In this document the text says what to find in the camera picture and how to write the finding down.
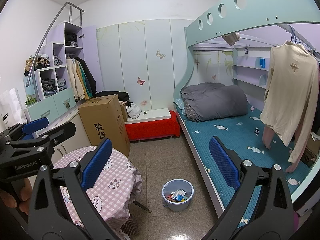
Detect white blue torn box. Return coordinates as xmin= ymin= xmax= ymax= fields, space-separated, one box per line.
xmin=175 ymin=189 xmax=186 ymax=203

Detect red snack wrapper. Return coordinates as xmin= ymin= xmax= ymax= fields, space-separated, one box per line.
xmin=166 ymin=192 xmax=177 ymax=203

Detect person's left hand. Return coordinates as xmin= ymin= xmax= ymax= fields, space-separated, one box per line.
xmin=1 ymin=178 xmax=33 ymax=215

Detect white paper bag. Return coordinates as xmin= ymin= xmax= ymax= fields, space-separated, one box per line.
xmin=1 ymin=88 xmax=27 ymax=128

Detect pink checkered tablecloth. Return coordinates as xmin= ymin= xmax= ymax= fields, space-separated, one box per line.
xmin=53 ymin=145 xmax=143 ymax=240

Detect white lower cabinet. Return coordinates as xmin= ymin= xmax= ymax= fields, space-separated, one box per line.
xmin=33 ymin=108 xmax=91 ymax=163

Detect teal patterned mattress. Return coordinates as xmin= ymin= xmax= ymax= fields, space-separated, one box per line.
xmin=176 ymin=102 xmax=313 ymax=228

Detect lilac stepped shelf cabinet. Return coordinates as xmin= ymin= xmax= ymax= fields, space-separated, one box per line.
xmin=27 ymin=21 xmax=83 ymax=122

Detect metal stair handrail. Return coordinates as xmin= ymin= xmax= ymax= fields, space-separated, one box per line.
xmin=25 ymin=2 xmax=85 ymax=101

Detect tall brown cardboard box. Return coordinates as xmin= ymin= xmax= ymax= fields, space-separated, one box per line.
xmin=78 ymin=94 xmax=130 ymax=157

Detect light blue plastic bucket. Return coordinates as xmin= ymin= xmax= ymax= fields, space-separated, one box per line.
xmin=162 ymin=179 xmax=194 ymax=212

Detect hanging jackets row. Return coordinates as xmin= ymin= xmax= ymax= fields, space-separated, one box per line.
xmin=66 ymin=57 xmax=94 ymax=100

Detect white plastic bag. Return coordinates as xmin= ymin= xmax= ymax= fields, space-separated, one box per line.
xmin=126 ymin=102 xmax=142 ymax=119

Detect grey folded duvet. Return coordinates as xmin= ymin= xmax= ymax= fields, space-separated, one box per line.
xmin=181 ymin=82 xmax=248 ymax=122

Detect red bench with white top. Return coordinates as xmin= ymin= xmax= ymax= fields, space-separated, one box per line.
xmin=125 ymin=111 xmax=181 ymax=142

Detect cream hanging sweater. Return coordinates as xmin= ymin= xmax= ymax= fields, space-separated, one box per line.
xmin=260 ymin=41 xmax=319 ymax=173

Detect blue white striped pillow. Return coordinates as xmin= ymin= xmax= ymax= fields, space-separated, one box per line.
xmin=174 ymin=98 xmax=186 ymax=116

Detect white wardrobe doors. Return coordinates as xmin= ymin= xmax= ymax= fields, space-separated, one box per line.
xmin=96 ymin=20 xmax=191 ymax=111

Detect teal bunk bed frame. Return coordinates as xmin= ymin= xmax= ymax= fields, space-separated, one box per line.
xmin=174 ymin=0 xmax=319 ymax=204

